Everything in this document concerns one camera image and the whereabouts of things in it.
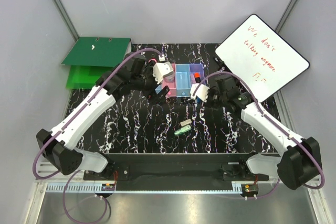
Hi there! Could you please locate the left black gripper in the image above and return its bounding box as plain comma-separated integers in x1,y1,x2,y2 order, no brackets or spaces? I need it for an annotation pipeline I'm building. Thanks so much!
131,60,170,105

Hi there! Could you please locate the four-compartment pastel drawer organizer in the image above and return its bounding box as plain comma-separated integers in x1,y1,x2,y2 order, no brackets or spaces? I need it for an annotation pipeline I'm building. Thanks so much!
155,63,205,97

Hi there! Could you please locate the beige small eraser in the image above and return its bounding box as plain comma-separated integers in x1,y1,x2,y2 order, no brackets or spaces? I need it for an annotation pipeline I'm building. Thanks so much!
180,119,192,127

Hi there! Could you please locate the green correction tape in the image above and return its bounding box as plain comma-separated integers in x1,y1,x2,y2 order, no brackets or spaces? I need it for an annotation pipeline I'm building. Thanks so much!
174,125,191,136

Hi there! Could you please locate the blue grey cap sharpener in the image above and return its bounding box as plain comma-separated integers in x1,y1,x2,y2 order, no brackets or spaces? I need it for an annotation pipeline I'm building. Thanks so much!
195,98,203,104

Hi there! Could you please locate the clear purple pin box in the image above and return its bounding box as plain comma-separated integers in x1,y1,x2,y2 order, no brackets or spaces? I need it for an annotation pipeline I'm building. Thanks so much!
164,72,175,83

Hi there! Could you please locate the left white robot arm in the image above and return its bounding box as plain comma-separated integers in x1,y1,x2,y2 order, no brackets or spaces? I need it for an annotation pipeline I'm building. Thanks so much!
36,51,174,180

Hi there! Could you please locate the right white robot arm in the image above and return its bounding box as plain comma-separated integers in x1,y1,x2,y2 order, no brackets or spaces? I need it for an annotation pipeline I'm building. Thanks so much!
207,72,326,190

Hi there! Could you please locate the black whiteboard stand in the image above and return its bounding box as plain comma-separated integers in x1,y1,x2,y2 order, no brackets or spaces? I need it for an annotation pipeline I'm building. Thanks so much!
213,56,236,78

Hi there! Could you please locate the black marble pattern mat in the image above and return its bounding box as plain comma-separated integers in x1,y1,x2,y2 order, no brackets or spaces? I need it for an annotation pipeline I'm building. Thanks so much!
64,42,291,154

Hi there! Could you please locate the white whiteboard with red writing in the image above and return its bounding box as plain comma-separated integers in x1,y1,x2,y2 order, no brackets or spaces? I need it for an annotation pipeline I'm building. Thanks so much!
215,14,310,102

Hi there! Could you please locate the bright green plastic folder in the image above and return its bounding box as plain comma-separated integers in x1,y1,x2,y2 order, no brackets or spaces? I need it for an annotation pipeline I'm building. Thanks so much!
66,66,113,89

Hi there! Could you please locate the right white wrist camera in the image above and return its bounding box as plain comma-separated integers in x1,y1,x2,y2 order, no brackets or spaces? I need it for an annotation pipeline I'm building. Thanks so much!
190,83,209,102

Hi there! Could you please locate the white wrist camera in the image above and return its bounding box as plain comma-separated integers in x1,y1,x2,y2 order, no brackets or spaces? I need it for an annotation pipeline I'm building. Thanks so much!
153,61,174,84
190,83,209,102

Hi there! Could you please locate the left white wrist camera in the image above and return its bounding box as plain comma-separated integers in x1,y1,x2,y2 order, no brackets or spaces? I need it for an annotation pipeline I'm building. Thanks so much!
153,61,174,84

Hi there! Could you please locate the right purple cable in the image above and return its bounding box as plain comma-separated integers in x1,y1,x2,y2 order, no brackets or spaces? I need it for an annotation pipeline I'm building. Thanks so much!
193,71,326,200

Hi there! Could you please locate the purple cable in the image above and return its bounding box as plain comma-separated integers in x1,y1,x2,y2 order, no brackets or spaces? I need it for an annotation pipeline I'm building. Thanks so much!
31,48,166,222
193,71,326,200

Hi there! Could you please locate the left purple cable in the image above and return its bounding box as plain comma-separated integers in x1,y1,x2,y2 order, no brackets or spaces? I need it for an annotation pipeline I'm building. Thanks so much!
31,48,166,222

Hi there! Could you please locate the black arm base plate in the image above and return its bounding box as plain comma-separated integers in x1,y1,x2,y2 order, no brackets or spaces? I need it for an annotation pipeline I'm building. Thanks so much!
82,152,302,192

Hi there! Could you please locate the dark green ring binder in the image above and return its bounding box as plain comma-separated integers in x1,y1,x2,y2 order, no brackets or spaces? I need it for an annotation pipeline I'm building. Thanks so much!
62,37,131,67

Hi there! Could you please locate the aluminium rail frame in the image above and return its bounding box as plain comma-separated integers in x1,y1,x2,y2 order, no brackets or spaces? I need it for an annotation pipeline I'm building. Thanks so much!
26,90,331,224

